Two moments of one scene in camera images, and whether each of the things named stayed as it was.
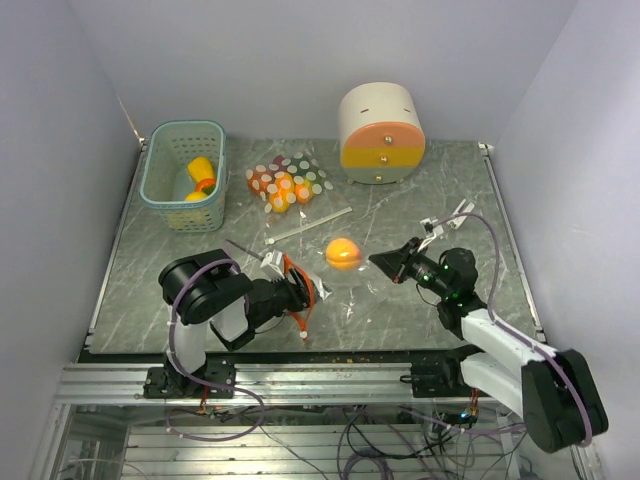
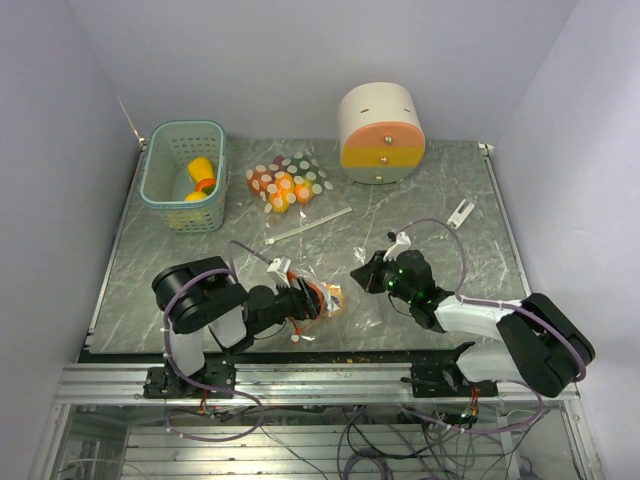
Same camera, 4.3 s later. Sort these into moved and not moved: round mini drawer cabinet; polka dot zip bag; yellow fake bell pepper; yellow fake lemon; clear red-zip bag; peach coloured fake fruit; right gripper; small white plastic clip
Moved: right gripper; clear red-zip bag; peach coloured fake fruit
Not moved: small white plastic clip; yellow fake bell pepper; polka dot zip bag; round mini drawer cabinet; yellow fake lemon
